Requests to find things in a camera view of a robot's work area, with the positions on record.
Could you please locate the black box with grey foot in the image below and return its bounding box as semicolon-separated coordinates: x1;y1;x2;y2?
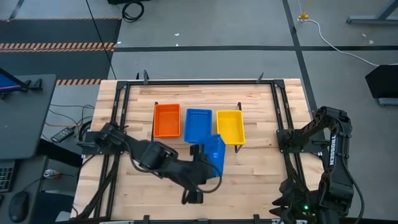
364;63;398;108

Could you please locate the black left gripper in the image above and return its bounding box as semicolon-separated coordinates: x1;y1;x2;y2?
181;143;219;188

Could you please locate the blue plastic basket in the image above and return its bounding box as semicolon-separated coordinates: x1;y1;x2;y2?
195;134;227;177
183;108;213;144

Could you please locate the yellow plastic basket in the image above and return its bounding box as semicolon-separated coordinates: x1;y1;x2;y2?
216;110;246;146

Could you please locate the black keyboard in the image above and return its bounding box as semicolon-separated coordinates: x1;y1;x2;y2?
0;159;17;194

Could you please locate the black desk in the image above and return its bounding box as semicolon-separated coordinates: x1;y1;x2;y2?
0;73;57;161

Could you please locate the black computer mouse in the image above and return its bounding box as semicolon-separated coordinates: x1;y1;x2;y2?
8;190;30;223

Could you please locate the computer monitor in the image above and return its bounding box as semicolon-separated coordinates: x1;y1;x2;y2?
0;67;44;95

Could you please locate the white floor cable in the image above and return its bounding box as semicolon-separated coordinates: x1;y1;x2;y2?
297;17;398;68

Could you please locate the orange plastic basket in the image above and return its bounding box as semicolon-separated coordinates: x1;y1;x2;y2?
153;103;182;139

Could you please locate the grey metal desk leg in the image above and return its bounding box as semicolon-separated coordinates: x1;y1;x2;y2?
346;0;398;26

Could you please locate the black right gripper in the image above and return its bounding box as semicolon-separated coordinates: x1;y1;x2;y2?
268;183;315;224

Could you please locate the black striped-edge floor mat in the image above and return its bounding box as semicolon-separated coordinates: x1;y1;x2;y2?
0;17;123;86

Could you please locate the black power adapter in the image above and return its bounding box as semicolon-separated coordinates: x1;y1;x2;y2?
50;126;76;144

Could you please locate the coiled black cable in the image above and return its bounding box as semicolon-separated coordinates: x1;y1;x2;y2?
121;0;146;24

